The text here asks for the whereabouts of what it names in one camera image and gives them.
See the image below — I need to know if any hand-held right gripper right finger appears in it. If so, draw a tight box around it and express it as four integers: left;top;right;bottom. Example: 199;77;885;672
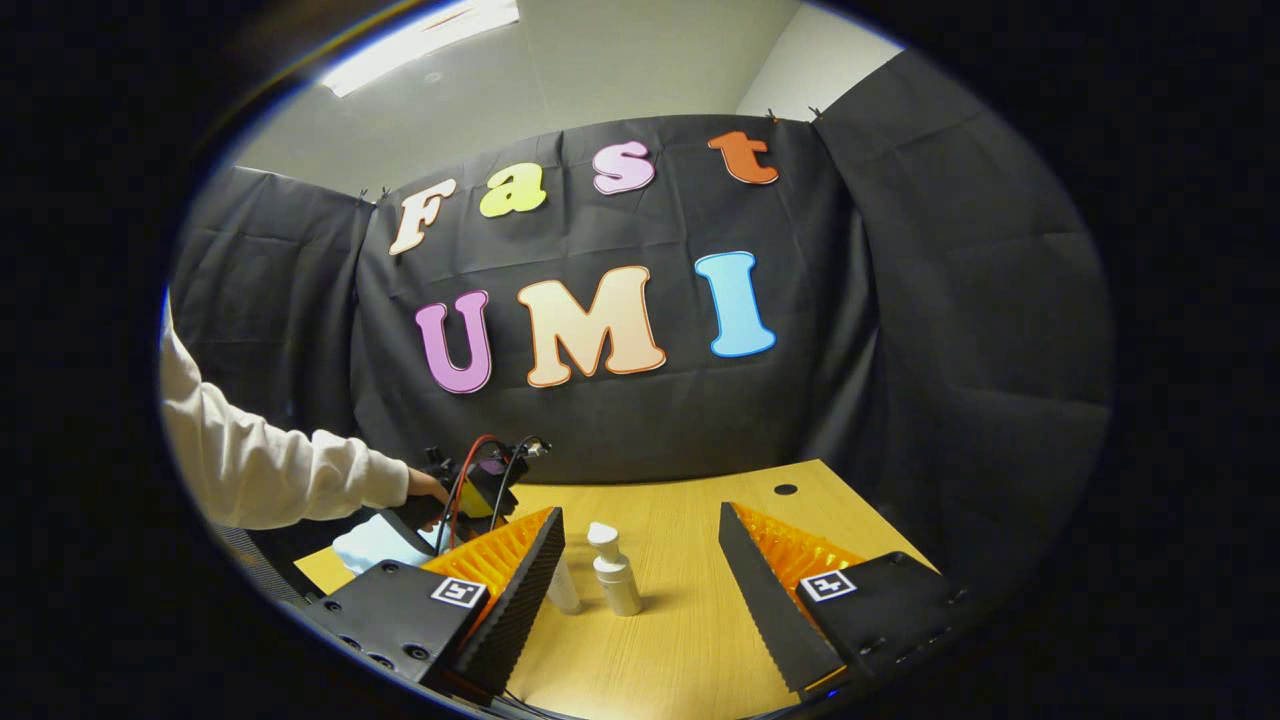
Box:
718;500;966;701

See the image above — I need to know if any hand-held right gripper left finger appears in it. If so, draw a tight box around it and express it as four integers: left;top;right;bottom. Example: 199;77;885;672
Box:
300;505;567;701

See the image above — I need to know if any white squeeze tube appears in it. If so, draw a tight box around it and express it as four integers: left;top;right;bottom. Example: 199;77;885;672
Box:
548;550;583;616

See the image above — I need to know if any white pump bottle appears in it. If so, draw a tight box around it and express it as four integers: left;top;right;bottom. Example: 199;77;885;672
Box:
586;521;644;618

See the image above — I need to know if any light blue suitcase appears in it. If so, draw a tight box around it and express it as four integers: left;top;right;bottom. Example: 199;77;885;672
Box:
330;512;451;576

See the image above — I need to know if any black backdrop cloth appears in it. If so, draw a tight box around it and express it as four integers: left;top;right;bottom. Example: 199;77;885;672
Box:
165;50;1116;601

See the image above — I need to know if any red cable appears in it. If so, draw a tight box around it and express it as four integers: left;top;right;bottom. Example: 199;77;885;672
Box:
445;434;501;551

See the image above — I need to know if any black cable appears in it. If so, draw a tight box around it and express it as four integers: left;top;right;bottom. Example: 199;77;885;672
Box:
490;436;549;526

